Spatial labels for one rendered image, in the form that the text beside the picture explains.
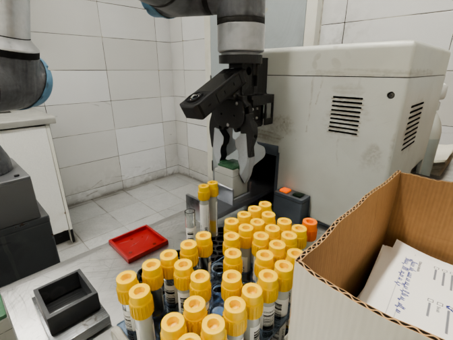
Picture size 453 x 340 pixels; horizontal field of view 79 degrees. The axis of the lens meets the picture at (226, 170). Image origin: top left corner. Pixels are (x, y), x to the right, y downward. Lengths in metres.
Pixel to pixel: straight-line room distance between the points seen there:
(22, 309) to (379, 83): 0.53
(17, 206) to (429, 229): 0.64
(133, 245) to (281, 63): 0.39
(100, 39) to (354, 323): 2.69
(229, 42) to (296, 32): 1.55
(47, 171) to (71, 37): 1.14
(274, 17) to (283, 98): 1.61
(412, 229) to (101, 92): 2.56
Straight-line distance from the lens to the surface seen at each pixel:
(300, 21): 1.99
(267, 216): 0.30
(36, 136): 1.97
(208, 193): 0.38
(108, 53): 2.76
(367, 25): 1.87
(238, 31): 0.45
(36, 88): 0.73
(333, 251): 0.25
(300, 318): 0.22
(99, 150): 2.77
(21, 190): 0.61
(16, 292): 0.46
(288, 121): 0.51
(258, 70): 0.49
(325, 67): 0.47
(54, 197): 2.09
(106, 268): 0.44
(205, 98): 0.41
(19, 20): 0.71
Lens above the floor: 1.14
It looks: 20 degrees down
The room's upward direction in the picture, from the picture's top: straight up
